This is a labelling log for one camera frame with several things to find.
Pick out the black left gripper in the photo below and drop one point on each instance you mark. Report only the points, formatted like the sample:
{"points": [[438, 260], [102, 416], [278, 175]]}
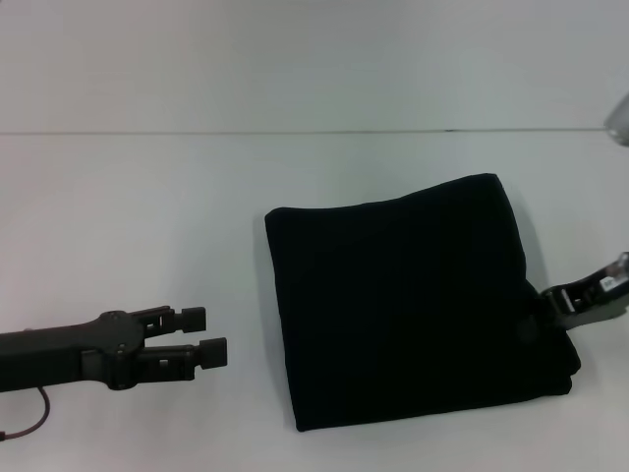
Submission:
{"points": [[64, 349]]}

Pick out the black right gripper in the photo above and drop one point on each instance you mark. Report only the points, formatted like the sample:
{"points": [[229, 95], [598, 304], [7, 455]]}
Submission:
{"points": [[594, 300]]}

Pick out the black t-shirt with FREE print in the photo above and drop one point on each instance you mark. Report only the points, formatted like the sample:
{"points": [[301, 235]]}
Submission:
{"points": [[408, 305]]}

